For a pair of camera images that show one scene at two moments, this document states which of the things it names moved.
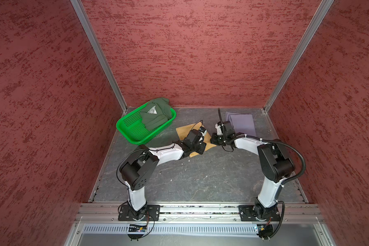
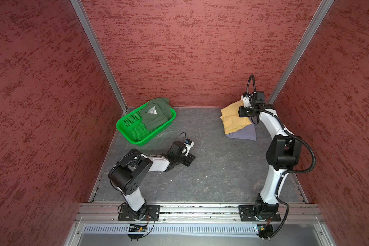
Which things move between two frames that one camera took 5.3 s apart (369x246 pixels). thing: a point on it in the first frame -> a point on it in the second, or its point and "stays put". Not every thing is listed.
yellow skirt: [183, 131] -> [232, 120]
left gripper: [202, 146] -> [188, 160]
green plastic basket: [132, 127] stays put
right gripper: [213, 139] -> [242, 111]
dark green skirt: [156, 113] stays put
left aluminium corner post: [80, 11] stays put
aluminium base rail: [94, 212] stays put
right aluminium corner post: [323, 11] stays put
